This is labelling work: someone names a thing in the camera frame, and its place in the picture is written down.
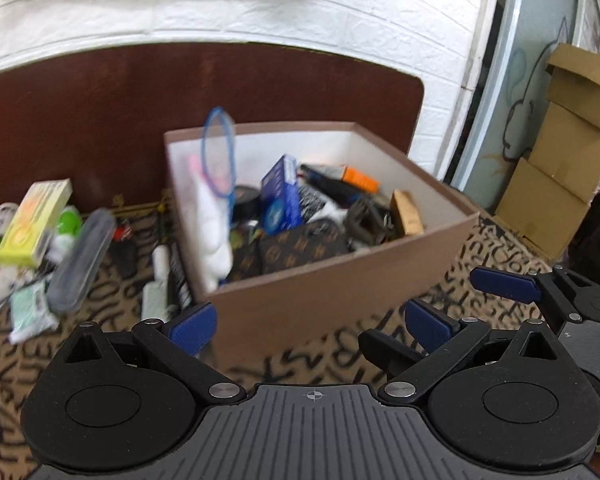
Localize mint green tissue packet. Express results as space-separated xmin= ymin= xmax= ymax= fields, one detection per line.
xmin=8 ymin=281 xmax=59 ymax=344

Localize letter patterned beige cloth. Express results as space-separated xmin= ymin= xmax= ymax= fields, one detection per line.
xmin=0 ymin=199 xmax=581 ymax=480

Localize white small tube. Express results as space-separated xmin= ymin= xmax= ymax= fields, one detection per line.
xmin=151 ymin=244 xmax=170 ymax=282

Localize stacked brown cardboard boxes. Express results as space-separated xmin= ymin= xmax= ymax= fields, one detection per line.
xmin=495 ymin=44 xmax=600 ymax=260

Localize translucent grey toothbrush case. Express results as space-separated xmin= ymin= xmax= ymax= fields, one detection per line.
xmin=46 ymin=208 xmax=117 ymax=315

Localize black metal clip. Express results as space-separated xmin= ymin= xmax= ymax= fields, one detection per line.
xmin=343 ymin=196 xmax=398 ymax=247

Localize brown monogram wallet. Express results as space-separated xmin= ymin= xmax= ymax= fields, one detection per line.
xmin=226 ymin=219 xmax=350 ymax=283

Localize tan wooden block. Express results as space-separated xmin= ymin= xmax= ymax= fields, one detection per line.
xmin=390 ymin=190 xmax=425 ymax=237

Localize pink cloth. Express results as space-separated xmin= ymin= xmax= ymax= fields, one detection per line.
xmin=187 ymin=155 xmax=233 ymax=294

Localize brown cardboard storage box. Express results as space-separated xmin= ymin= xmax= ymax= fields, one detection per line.
xmin=164 ymin=122 xmax=479 ymax=370

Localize black tape roll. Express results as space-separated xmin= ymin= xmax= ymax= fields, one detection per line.
xmin=232 ymin=184 xmax=261 ymax=223

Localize green white bottle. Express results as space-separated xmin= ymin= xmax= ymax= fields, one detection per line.
xmin=46 ymin=206 xmax=83 ymax=266

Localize blue small carton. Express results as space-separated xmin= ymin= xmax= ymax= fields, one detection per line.
xmin=261 ymin=155 xmax=302 ymax=234

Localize yellow green medicine box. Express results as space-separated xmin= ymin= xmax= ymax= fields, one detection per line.
xmin=0 ymin=179 xmax=72 ymax=269

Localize blue rimmed mesh strainer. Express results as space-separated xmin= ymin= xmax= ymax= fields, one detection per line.
xmin=201 ymin=106 xmax=237 ymax=221

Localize dark brown wooden headboard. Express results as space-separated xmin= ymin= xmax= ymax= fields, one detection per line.
xmin=0 ymin=42 xmax=425 ymax=211

